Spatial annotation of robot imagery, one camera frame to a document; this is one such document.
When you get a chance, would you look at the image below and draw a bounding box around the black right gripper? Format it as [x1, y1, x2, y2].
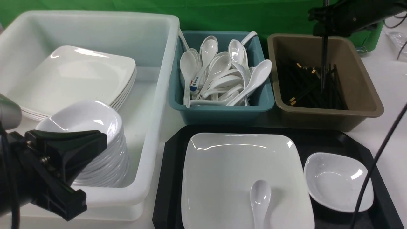
[308, 0, 406, 37]

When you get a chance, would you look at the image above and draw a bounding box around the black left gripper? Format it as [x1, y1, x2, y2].
[0, 130, 107, 221]

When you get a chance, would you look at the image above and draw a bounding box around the black chopstick gold tip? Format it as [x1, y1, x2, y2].
[321, 0, 329, 94]

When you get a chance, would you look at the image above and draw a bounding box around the small white sauce dish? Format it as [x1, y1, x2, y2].
[304, 152, 368, 213]

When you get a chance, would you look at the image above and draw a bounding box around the large white square plate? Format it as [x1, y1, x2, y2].
[181, 132, 315, 229]

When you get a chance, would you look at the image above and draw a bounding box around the white ceramic soup spoon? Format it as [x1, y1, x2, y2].
[250, 180, 271, 229]

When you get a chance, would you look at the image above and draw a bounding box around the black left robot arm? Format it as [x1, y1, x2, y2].
[0, 95, 107, 229]

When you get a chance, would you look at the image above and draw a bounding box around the clear plastic bag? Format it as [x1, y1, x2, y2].
[385, 31, 407, 63]

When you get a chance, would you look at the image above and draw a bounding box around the green backdrop cloth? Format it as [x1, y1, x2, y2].
[0, 0, 385, 53]

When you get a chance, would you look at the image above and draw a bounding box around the pile of black chopsticks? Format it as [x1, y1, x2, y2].
[278, 61, 348, 110]

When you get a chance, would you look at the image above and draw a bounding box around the stack of small white bowls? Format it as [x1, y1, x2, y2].
[35, 100, 130, 187]

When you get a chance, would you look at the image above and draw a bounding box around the brown plastic chopstick bin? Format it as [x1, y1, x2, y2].
[267, 34, 384, 132]

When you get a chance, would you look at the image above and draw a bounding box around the stack of white square plates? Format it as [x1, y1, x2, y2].
[5, 45, 137, 121]

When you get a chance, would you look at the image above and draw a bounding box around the pile of white soup spoons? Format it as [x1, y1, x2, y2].
[178, 30, 273, 108]

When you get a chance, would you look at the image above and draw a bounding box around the large white plastic tub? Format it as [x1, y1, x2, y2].
[0, 10, 179, 221]

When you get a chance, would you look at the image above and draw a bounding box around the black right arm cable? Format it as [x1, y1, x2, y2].
[349, 103, 407, 229]

